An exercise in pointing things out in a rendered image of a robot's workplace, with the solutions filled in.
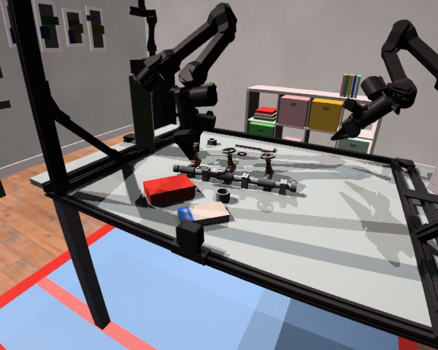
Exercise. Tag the red rectangular block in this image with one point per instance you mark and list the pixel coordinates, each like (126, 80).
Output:
(169, 189)

